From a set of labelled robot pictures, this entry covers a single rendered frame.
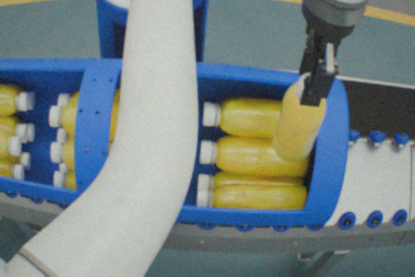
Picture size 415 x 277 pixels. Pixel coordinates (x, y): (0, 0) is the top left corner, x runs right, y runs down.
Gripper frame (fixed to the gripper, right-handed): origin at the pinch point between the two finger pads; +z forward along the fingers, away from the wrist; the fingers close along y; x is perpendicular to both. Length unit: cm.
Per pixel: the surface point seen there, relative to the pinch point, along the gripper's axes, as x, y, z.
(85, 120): 33.6, 1.8, 23.1
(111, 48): 37, 41, 64
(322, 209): -8.4, -8.2, 32.1
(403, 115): -64, 63, 131
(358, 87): -43, 73, 131
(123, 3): 33, 40, 42
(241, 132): 7.3, 7.3, 34.7
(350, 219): -19, -5, 49
